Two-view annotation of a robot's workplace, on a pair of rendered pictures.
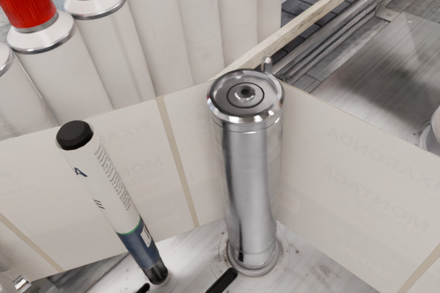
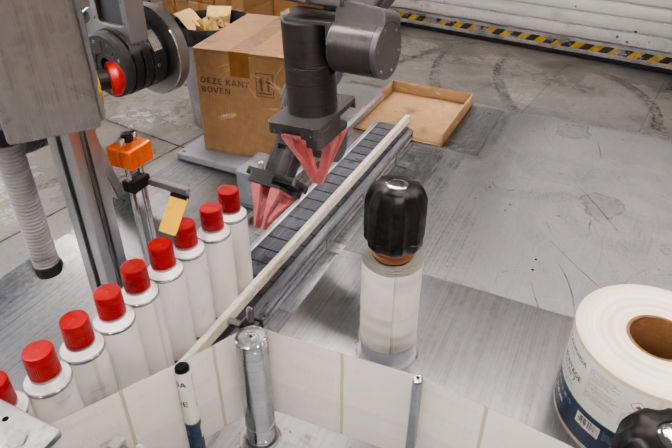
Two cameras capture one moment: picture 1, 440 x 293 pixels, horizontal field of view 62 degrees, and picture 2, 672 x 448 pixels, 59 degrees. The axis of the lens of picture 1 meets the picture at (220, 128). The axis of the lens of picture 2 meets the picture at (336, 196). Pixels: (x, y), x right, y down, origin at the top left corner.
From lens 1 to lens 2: 53 cm
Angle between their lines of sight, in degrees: 25
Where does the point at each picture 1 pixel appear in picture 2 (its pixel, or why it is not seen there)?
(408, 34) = (347, 268)
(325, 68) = (293, 301)
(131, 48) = (161, 318)
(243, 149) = (253, 361)
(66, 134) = (180, 367)
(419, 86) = (356, 308)
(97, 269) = not seen: outside the picture
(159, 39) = (176, 308)
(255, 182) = (260, 377)
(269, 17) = (244, 273)
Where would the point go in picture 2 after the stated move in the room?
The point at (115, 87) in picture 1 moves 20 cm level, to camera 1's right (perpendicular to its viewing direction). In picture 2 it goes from (149, 346) to (287, 304)
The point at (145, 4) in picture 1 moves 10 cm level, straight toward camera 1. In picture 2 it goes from (169, 289) to (198, 333)
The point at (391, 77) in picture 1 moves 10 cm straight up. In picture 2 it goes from (338, 304) to (338, 257)
